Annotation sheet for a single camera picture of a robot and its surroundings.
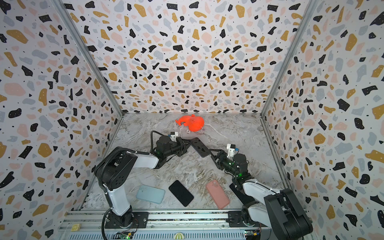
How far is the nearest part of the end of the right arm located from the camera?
664 millimetres

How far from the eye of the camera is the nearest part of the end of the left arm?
0.75 metres

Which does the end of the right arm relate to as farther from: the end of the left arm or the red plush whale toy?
the red plush whale toy
